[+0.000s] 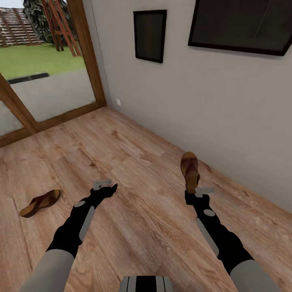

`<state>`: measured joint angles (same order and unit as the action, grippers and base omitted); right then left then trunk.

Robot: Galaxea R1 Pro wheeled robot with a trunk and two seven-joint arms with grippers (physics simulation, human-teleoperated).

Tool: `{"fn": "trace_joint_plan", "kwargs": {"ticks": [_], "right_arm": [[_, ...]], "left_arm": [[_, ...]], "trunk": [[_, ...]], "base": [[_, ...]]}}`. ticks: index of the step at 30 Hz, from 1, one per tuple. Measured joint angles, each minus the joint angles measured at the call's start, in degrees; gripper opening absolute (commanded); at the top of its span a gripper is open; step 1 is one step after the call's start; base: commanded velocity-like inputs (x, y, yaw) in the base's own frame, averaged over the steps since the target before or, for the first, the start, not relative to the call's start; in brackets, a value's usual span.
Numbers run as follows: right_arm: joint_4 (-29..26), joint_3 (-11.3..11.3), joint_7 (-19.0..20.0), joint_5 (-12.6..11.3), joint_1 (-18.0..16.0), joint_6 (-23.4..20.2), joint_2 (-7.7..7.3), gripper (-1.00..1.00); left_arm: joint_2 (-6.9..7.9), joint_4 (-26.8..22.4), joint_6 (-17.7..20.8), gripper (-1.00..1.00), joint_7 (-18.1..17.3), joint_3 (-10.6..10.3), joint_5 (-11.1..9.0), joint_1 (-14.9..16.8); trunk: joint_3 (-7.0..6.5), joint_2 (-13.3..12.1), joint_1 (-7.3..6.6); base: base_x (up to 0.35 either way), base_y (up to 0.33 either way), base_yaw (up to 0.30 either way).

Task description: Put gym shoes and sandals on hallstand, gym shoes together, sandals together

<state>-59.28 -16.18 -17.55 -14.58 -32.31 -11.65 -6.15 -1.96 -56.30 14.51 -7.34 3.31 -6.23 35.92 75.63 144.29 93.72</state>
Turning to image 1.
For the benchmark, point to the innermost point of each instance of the door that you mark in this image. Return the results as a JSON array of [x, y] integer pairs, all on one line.
[[48, 69]]

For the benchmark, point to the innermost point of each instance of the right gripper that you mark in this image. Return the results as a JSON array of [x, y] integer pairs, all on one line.
[[191, 199]]

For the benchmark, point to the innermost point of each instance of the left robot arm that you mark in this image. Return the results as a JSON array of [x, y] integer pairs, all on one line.
[[52, 271]]

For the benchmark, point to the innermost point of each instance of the robot trunk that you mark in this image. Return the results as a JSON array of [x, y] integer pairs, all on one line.
[[146, 284]]

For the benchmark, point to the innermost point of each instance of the sandal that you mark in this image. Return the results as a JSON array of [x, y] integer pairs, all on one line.
[[39, 202], [189, 168]]

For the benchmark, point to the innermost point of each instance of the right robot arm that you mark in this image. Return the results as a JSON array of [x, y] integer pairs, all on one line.
[[245, 272]]

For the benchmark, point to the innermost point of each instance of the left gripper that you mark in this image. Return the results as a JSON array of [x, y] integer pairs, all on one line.
[[105, 192]]

